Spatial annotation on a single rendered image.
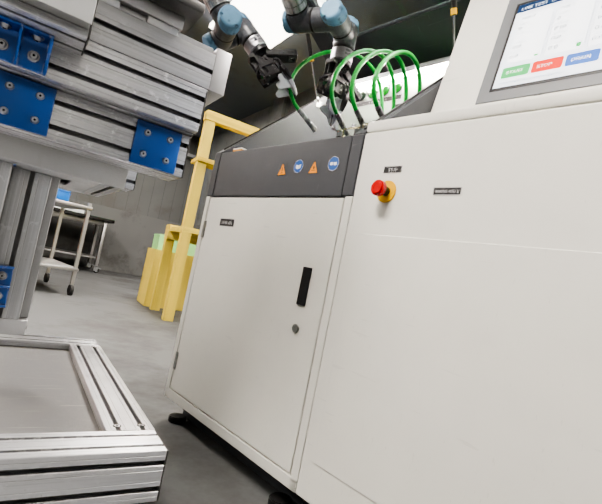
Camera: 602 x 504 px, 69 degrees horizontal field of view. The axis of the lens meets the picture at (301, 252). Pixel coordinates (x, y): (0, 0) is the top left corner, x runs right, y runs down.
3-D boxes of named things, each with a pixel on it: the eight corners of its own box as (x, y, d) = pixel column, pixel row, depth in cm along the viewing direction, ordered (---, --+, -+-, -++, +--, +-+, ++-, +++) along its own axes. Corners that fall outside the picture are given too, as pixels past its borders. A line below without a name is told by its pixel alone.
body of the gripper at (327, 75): (315, 93, 148) (322, 59, 148) (332, 104, 154) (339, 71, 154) (331, 89, 142) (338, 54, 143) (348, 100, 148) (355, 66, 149)
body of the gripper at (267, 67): (265, 90, 156) (246, 64, 158) (285, 81, 159) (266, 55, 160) (267, 77, 149) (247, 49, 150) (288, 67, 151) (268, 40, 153)
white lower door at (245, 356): (167, 387, 153) (208, 196, 157) (173, 387, 155) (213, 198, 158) (287, 474, 105) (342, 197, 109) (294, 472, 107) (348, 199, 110)
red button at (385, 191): (364, 198, 99) (369, 175, 99) (375, 202, 102) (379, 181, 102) (383, 198, 95) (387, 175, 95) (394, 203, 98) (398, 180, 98)
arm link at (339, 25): (306, 21, 138) (319, 40, 148) (339, 19, 134) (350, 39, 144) (311, -3, 139) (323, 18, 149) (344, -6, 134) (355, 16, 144)
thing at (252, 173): (212, 196, 156) (221, 152, 157) (222, 199, 159) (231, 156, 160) (340, 196, 110) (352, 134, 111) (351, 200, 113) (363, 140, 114)
